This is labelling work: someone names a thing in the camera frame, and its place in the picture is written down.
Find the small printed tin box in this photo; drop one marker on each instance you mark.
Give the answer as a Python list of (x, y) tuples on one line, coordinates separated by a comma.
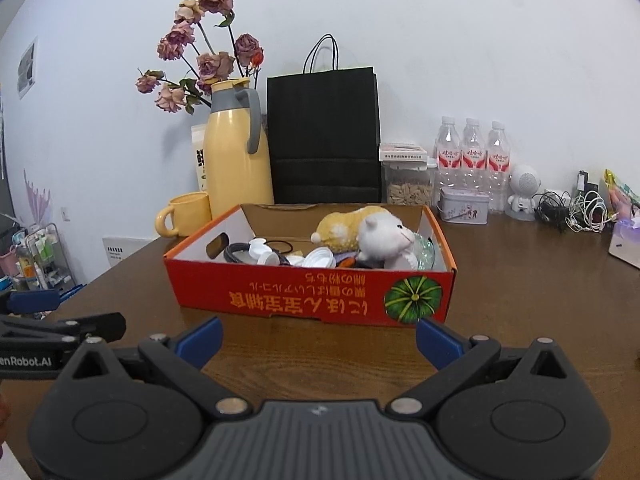
[(462, 207)]

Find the dried pink roses bouquet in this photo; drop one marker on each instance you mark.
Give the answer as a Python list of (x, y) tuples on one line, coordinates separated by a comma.
[(215, 62)]

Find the black charger plug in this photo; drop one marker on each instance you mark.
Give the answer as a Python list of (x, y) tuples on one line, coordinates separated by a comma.
[(586, 182)]

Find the clear water bottle red label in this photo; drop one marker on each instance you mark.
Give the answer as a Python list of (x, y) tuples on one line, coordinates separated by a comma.
[(498, 165), (448, 155), (473, 157)]

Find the wall poster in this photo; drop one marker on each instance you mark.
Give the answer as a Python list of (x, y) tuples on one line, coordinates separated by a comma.
[(27, 67)]

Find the white storage cart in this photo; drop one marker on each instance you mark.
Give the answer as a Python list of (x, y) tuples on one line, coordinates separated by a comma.
[(40, 255)]

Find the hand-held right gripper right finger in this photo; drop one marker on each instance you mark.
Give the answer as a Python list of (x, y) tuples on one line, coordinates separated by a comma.
[(440, 342)]

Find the red cardboard box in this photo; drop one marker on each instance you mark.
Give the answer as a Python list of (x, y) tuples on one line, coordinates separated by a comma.
[(300, 300)]

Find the black paper bag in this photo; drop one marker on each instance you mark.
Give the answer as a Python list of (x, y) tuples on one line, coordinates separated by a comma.
[(325, 135)]

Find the clear jar of seeds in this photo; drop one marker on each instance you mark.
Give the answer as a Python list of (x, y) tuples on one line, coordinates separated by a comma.
[(407, 192)]

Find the white milk carton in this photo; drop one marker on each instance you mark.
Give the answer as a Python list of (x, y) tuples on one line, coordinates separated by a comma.
[(200, 160)]

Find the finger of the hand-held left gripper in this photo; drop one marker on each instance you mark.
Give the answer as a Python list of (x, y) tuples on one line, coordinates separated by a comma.
[(32, 301), (100, 325)]

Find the yellow mug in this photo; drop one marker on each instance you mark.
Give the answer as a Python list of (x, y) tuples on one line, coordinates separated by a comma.
[(190, 212)]

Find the yellow white plush hamster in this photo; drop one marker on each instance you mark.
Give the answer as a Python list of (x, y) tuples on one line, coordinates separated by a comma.
[(380, 240)]

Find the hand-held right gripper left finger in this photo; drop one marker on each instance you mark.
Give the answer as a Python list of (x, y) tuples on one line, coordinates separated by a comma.
[(200, 341)]

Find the white flat box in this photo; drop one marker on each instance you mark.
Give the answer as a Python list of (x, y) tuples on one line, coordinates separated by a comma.
[(402, 152)]

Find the white robot-shaped speaker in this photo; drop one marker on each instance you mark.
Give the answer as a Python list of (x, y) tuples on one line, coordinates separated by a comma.
[(522, 182)]

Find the iridescent plastic wrap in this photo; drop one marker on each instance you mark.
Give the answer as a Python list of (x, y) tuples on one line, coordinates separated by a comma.
[(422, 255)]

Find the colourful snack packet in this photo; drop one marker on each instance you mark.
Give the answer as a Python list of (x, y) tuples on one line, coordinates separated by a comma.
[(622, 190)]

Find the yellow thermos jug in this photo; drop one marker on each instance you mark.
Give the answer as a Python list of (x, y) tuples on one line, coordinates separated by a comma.
[(235, 160)]

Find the purple wall decal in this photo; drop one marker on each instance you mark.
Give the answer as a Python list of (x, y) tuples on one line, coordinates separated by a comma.
[(37, 200)]

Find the purple tissue box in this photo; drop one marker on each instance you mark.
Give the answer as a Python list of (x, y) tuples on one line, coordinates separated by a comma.
[(627, 240)]

